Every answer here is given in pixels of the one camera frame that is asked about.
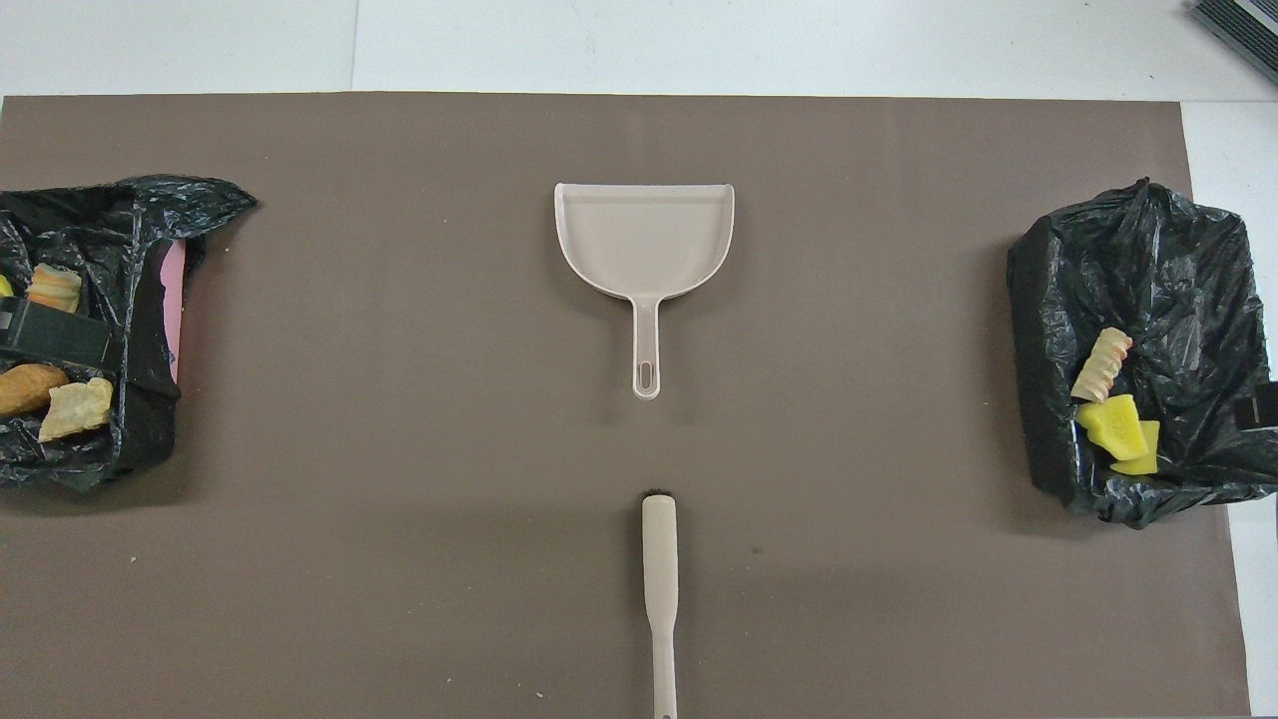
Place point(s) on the pale cream foam chunk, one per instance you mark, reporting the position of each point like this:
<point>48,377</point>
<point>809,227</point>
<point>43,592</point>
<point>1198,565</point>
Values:
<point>78,409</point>

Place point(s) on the large green yellow sponge piece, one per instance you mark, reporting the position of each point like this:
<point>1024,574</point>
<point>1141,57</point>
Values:
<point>1113,427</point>

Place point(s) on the beige ridged foam chunk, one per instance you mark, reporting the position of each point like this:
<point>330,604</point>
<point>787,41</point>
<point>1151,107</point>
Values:
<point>1103,364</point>

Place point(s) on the beige plastic dustpan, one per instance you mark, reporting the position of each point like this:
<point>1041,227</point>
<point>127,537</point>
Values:
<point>644,240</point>

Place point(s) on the beige hand brush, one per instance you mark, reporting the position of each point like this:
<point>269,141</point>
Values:
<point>659,559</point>

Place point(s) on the pink bin with black bag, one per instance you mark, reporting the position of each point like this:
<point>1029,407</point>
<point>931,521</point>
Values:
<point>80,220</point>

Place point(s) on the black bag lined bin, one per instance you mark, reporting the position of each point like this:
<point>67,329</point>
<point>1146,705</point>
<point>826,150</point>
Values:
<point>1168,280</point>

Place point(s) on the grey ribbed device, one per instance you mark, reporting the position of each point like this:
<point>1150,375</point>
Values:
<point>1248,25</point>

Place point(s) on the brown table mat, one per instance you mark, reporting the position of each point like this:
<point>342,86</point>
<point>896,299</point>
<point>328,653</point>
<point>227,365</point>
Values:
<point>499,559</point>

